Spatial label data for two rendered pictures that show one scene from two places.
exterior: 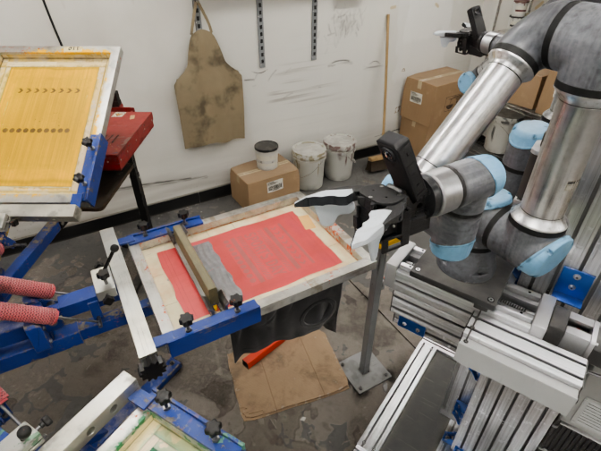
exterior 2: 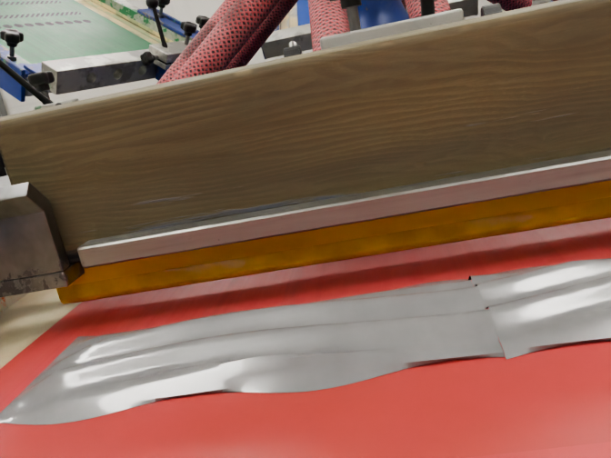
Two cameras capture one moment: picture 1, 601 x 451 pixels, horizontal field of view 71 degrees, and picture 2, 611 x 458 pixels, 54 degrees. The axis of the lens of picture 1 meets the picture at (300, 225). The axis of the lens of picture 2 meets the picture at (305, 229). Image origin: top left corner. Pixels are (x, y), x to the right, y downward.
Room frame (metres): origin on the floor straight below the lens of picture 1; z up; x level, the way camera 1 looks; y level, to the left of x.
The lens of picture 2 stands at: (1.28, 0.12, 1.05)
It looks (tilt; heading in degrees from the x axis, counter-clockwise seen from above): 15 degrees down; 128
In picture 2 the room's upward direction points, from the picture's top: 12 degrees counter-clockwise
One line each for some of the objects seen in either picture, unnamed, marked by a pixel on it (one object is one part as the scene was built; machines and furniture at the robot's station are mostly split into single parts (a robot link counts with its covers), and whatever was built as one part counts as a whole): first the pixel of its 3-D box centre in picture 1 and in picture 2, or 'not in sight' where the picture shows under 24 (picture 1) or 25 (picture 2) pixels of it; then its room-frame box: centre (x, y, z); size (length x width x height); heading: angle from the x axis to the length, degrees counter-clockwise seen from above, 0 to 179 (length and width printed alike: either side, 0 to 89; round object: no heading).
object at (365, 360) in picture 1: (372, 310); not in sight; (1.44, -0.35, 0.48); 0.22 x 0.22 x 0.96; 30
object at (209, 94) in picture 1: (208, 78); not in sight; (3.24, 0.69, 1.06); 0.53 x 0.07 x 1.05; 120
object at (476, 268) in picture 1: (469, 250); not in sight; (0.88, -0.45, 1.31); 0.15 x 0.15 x 0.10
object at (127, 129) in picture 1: (97, 137); not in sight; (2.17, 1.11, 1.06); 0.61 x 0.46 x 0.12; 0
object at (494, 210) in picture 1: (482, 214); not in sight; (0.87, -0.45, 1.42); 0.13 x 0.12 x 0.14; 30
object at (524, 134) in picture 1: (529, 144); not in sight; (1.28, -0.74, 1.42); 0.13 x 0.12 x 0.14; 118
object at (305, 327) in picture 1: (284, 313); not in sight; (1.13, 0.06, 0.79); 0.46 x 0.09 x 0.33; 120
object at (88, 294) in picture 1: (89, 298); not in sight; (0.99, 0.69, 1.02); 0.17 x 0.06 x 0.05; 120
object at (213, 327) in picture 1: (215, 326); not in sight; (0.91, 0.27, 0.98); 0.30 x 0.05 x 0.07; 120
